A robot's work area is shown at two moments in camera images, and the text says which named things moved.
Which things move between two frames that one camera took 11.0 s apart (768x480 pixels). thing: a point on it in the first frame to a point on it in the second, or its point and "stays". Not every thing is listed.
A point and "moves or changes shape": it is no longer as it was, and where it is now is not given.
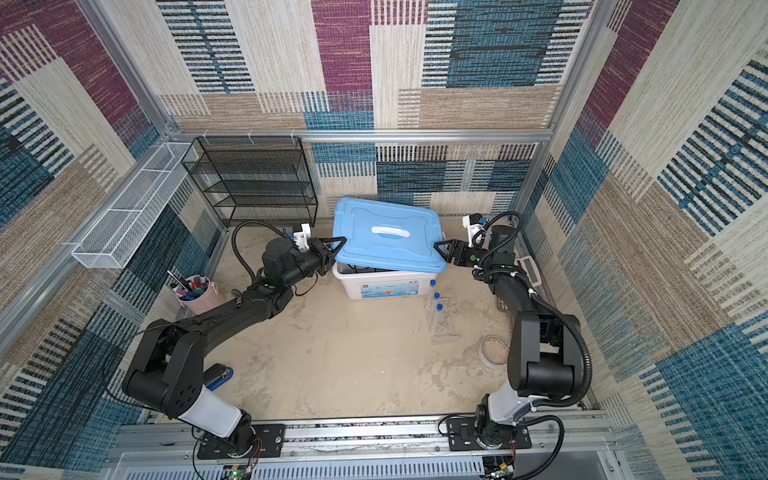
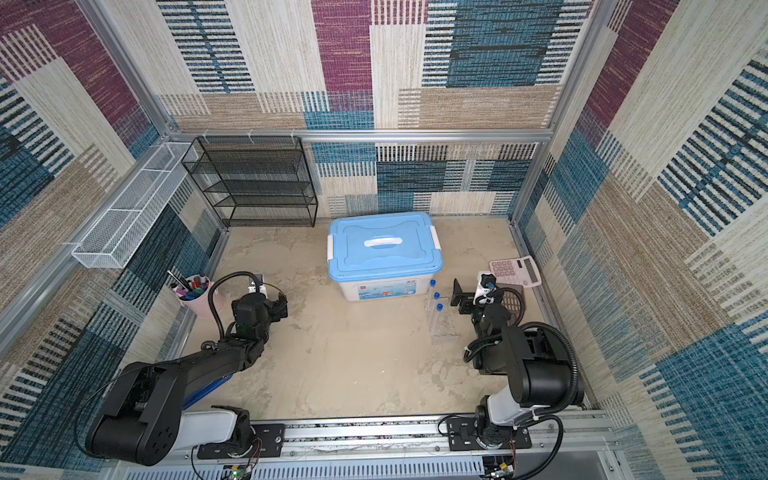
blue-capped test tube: x=439 y=309 stays
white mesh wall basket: x=112 y=243 stays
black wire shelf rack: x=255 y=179 stays
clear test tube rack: x=443 y=320 stays
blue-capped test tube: x=432 y=285 stays
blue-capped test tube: x=436 y=296 stays
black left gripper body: x=308 y=263 to x=274 y=311
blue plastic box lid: x=388 y=237 moves or changes shape
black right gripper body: x=471 y=256 to x=467 y=306
